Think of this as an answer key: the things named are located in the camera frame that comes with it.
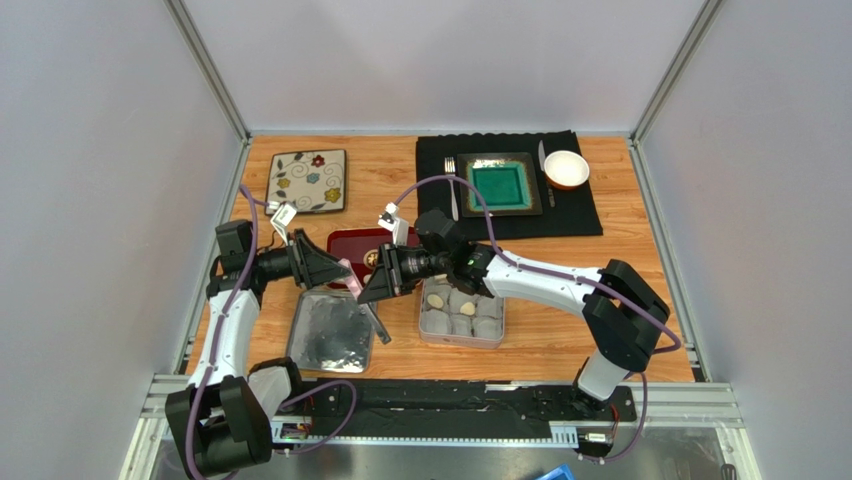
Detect blue plastic object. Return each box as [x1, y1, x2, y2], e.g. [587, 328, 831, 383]
[535, 464, 575, 480]

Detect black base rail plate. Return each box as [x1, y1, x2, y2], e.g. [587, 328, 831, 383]
[277, 378, 639, 440]

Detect white heart chocolate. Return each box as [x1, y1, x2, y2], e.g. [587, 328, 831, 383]
[459, 302, 476, 317]

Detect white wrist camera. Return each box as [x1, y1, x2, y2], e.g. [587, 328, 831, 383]
[270, 202, 298, 246]
[378, 203, 409, 246]

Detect green square plate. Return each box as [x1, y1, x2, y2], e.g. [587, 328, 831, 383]
[456, 152, 543, 216]

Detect black cloth placemat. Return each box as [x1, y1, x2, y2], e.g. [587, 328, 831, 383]
[416, 130, 603, 240]

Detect silver fork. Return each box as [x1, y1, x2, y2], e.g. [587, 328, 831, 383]
[444, 156, 459, 221]

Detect silver tin lid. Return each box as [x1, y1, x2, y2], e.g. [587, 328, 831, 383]
[286, 290, 374, 374]

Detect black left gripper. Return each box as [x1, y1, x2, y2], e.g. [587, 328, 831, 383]
[250, 229, 350, 291]

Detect pink metal tin box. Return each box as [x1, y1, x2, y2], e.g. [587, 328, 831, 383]
[418, 276, 506, 350]

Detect floral square plate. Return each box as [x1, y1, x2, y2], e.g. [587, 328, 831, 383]
[265, 150, 348, 216]

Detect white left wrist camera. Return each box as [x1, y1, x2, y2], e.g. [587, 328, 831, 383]
[270, 202, 298, 246]

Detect white orange bowl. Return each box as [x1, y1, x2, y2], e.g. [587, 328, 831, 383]
[543, 150, 590, 190]

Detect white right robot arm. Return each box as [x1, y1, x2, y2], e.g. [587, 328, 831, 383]
[357, 210, 673, 403]

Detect silver knife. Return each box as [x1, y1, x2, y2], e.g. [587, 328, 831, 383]
[537, 139, 556, 208]

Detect white oval chocolate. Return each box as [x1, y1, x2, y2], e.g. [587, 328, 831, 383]
[426, 294, 445, 309]

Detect pink handled metal tongs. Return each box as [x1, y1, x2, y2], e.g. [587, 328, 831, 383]
[338, 259, 392, 344]

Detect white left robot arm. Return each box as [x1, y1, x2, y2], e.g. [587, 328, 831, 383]
[165, 220, 350, 479]

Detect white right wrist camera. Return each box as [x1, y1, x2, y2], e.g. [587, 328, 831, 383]
[378, 203, 409, 246]

